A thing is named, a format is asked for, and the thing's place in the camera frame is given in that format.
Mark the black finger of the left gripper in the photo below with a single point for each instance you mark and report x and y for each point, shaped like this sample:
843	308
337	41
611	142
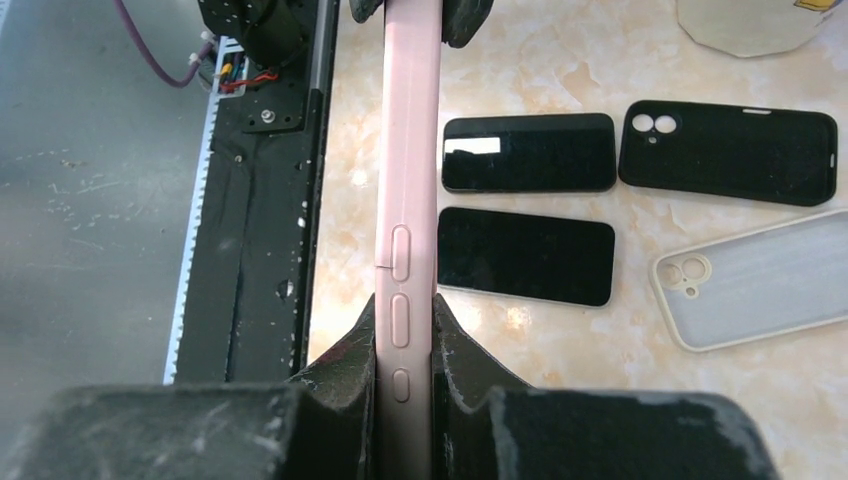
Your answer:
462	19

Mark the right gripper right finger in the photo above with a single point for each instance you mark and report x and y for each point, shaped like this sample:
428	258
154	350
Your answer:
490	424

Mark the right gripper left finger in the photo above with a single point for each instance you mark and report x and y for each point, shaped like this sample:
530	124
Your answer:
317	424

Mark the black smartphone silver edge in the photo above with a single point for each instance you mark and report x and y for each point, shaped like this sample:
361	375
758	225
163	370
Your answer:
538	257

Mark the white cased phone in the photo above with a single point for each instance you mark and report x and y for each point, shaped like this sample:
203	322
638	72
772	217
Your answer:
405	256

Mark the white phone case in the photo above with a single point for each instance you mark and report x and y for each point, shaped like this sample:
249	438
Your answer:
773	281

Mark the black phone case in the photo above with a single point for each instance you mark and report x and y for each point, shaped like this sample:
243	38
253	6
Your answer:
771	155

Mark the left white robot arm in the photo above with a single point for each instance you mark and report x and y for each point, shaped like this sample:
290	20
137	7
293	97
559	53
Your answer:
273	32

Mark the white cup brown lid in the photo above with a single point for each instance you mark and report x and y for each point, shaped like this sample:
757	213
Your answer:
755	28

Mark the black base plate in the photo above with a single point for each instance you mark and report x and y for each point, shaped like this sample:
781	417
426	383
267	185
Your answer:
252	277

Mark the grey slotted cable duct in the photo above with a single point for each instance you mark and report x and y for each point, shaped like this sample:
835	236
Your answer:
225	46

